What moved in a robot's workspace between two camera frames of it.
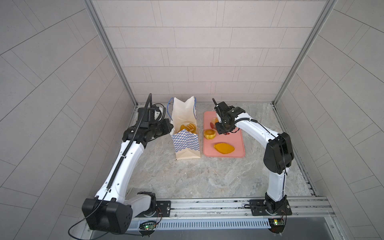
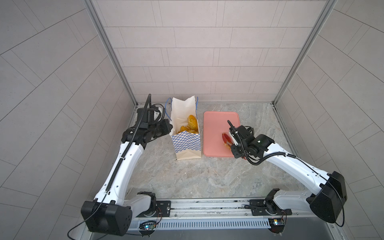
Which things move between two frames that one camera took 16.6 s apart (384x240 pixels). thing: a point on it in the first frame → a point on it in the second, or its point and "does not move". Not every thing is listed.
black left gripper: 164,122 does not move
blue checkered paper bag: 187,144 does not move
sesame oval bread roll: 214,121 → 192,122
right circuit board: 277,225 does not move
